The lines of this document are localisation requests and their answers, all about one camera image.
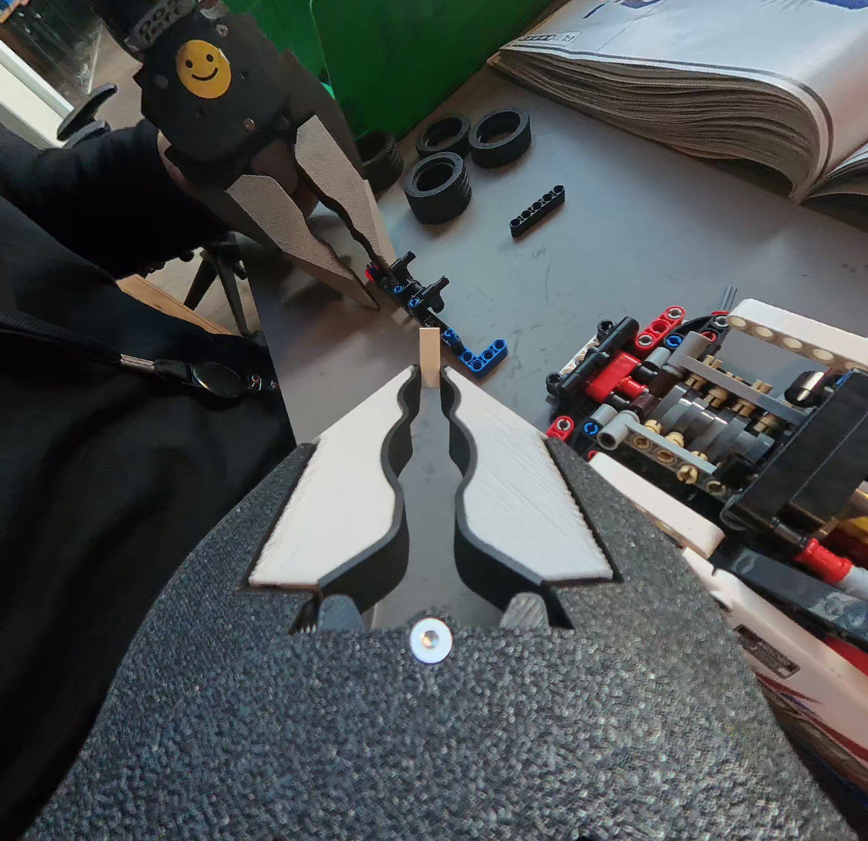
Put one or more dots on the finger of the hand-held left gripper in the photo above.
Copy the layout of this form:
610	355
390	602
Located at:
278	224
339	183

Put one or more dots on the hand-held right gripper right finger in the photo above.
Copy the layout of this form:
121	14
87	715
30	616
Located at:
529	515

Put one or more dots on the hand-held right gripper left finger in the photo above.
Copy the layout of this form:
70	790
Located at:
332	502

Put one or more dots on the black beam brick assembly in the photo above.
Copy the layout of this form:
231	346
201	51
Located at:
420	298

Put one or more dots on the green plastic bin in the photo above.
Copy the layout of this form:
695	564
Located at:
441	41

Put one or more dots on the tan pin piece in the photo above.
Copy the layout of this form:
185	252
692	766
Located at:
430	352

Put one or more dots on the black straight beam piece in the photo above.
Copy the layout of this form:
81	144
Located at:
539	215

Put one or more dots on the instruction booklet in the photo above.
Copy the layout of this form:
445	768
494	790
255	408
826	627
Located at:
678	74

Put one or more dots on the person's left forearm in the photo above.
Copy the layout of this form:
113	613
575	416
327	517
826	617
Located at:
102	197

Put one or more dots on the person's left hand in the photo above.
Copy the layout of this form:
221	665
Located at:
288	169

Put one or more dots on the black rubber toy tire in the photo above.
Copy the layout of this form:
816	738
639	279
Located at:
498	157
424	142
437	210
386	163

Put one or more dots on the black office chair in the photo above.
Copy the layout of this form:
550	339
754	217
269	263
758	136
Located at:
220	271

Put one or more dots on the wooden box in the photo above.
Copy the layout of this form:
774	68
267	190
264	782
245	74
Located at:
169	305

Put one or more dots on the white panel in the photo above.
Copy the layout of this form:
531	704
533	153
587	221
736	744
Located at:
27	95

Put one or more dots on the toy brick race car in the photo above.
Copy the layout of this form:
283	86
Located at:
712	407

